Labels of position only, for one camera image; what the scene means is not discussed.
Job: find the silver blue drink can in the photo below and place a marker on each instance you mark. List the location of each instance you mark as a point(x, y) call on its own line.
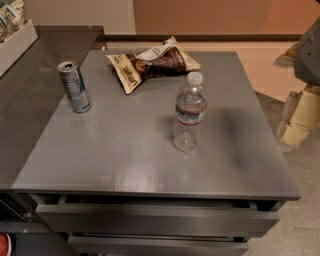
point(72, 81)

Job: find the upper grey drawer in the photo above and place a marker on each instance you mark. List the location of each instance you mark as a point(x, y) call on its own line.
point(157, 216)

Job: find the grey drawer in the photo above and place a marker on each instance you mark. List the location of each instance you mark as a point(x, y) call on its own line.
point(155, 247)
point(157, 216)

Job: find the white snack box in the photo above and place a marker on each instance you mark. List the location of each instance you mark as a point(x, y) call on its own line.
point(14, 47)

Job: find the lower grey drawer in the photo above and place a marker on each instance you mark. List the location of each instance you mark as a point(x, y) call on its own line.
point(155, 247)

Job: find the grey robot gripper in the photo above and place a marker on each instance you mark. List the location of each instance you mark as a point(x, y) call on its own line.
point(308, 62)

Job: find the brown cream chip bag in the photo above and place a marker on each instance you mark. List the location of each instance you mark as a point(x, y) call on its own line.
point(168, 59)

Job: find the clear plastic water bottle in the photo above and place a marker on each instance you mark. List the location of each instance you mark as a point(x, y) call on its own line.
point(191, 105)

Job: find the red object at floor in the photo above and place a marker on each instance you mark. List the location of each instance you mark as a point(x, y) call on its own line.
point(5, 245)

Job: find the snack packets in box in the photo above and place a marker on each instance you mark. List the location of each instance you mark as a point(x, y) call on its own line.
point(12, 18)

